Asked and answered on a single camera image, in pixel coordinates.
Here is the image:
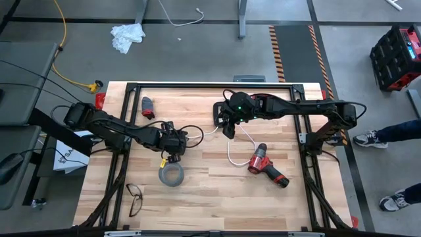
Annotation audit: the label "white floor object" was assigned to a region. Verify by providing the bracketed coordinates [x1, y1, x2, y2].
[385, 0, 403, 12]

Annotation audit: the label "grey red work glove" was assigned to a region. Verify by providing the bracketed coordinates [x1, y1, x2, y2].
[141, 96, 156, 120]

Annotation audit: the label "black diagonal support beam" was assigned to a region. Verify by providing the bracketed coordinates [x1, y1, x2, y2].
[28, 107, 93, 156]

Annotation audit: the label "red black tool box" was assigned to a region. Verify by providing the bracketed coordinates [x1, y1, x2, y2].
[369, 23, 421, 93]

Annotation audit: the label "grey side desk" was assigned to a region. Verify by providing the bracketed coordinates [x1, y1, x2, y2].
[0, 126, 43, 211]
[0, 41, 59, 127]

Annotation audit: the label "small metal floor fitting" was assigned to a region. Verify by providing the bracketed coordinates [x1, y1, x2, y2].
[30, 197, 47, 210]

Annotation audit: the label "white cord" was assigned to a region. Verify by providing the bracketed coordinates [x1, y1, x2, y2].
[186, 124, 258, 167]

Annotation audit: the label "grey desk leg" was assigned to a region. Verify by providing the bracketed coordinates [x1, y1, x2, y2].
[237, 0, 248, 40]
[134, 0, 149, 24]

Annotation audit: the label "grey box behind table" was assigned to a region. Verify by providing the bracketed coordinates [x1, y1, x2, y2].
[233, 74, 266, 83]

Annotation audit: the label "grey duct tape roll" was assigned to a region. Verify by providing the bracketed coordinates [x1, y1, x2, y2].
[158, 161, 186, 188]

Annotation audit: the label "black computer mouse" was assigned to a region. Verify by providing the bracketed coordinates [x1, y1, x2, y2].
[0, 153, 24, 186]

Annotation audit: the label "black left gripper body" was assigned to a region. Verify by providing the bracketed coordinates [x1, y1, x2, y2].
[159, 120, 188, 156]

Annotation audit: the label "hazard striped floor mat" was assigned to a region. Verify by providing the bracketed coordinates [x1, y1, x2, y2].
[268, 24, 349, 146]

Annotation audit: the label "red black cordless drill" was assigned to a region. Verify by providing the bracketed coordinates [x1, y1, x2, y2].
[247, 143, 291, 189]

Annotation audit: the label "white crumpled cloth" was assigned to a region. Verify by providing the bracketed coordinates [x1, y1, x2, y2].
[110, 22, 147, 55]

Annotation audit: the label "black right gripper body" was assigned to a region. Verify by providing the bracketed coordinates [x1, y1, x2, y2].
[219, 108, 247, 140]

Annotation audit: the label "person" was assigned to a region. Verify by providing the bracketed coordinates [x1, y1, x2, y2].
[353, 118, 421, 213]

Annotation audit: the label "white floor cable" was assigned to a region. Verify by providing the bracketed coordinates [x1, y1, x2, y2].
[157, 0, 205, 27]

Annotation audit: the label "clear safety glasses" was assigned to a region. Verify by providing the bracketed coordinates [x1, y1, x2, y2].
[126, 183, 144, 218]

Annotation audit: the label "white printed sign board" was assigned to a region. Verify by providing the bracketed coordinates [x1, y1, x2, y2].
[52, 130, 95, 174]

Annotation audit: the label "yellow extension cord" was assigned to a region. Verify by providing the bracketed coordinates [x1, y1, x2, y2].
[51, 0, 105, 94]

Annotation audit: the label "black C-clamp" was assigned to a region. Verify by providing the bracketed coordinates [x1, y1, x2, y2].
[212, 101, 231, 128]

